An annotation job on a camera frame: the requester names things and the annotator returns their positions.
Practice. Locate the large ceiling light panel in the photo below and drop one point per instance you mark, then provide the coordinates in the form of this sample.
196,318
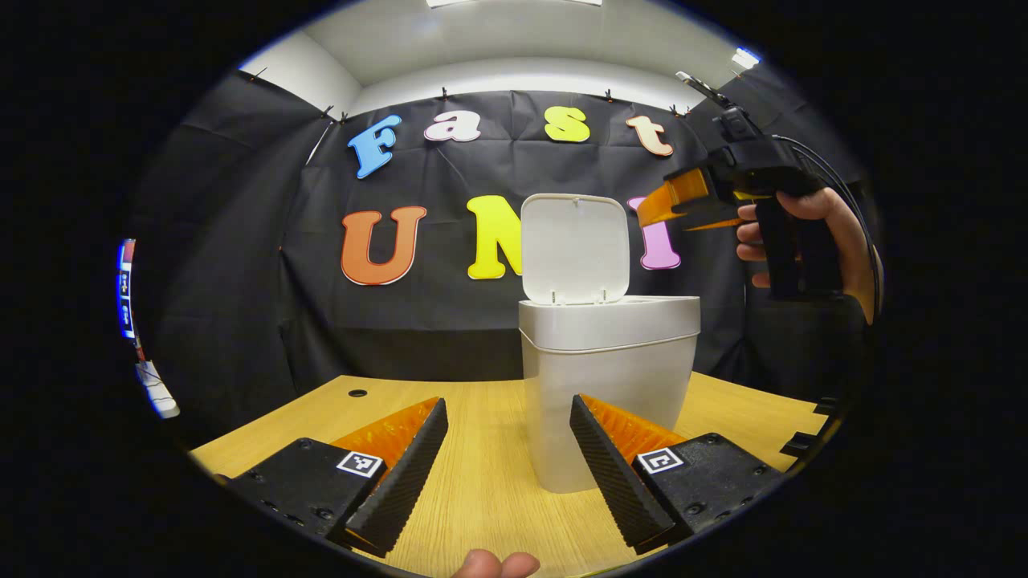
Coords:
514,2

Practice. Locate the white desktop garbage bin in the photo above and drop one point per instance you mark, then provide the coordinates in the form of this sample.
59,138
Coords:
610,361

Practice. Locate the black backdrop cloth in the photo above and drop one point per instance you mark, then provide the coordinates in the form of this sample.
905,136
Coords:
434,329

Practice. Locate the small ceiling light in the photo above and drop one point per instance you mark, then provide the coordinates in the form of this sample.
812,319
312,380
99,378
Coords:
745,58

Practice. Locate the black bracket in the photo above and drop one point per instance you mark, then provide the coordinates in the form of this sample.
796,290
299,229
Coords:
827,405
801,445

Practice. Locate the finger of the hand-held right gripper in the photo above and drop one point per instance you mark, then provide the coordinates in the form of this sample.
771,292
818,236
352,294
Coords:
699,210
675,197

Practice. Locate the computer monitor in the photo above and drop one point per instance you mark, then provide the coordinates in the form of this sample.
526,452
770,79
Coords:
125,289

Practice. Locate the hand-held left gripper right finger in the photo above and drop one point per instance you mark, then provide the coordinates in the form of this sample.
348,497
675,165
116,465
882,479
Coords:
610,474

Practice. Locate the wooden desktop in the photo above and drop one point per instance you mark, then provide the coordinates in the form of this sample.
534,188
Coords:
482,482

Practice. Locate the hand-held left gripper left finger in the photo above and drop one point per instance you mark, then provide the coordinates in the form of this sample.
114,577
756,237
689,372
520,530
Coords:
405,474

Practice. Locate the white side table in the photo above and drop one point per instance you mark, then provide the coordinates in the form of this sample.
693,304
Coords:
159,393

